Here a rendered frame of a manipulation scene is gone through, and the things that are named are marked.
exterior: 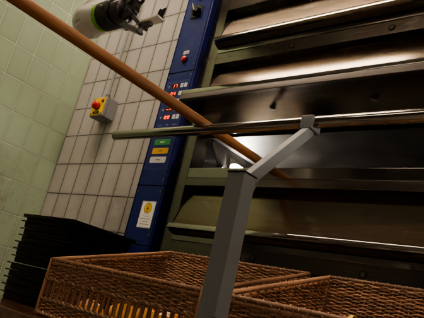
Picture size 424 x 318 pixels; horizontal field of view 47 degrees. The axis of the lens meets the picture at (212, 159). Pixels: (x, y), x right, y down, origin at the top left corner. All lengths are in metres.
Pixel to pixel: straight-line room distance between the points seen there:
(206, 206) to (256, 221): 0.24
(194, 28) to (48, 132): 0.90
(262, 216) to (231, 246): 0.71
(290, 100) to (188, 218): 0.56
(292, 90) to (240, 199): 0.72
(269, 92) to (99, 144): 1.01
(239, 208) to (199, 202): 0.90
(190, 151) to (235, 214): 1.02
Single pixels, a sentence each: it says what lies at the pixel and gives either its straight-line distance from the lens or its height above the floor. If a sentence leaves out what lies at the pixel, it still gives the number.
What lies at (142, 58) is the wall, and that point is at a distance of 2.39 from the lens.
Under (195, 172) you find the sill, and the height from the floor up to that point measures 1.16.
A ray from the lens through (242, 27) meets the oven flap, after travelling 2.04.
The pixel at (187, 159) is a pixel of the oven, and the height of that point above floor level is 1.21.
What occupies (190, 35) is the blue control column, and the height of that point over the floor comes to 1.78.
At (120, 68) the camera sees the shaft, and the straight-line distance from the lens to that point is 1.20.
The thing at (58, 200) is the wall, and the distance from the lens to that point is 2.43.
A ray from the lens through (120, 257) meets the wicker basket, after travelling 1.59.
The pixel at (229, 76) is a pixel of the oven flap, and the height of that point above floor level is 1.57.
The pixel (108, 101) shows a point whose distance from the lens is 2.33.
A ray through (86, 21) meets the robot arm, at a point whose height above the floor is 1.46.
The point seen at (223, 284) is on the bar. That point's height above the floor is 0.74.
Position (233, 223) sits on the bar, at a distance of 0.89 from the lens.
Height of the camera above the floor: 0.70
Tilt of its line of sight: 17 degrees up
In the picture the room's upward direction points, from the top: 13 degrees clockwise
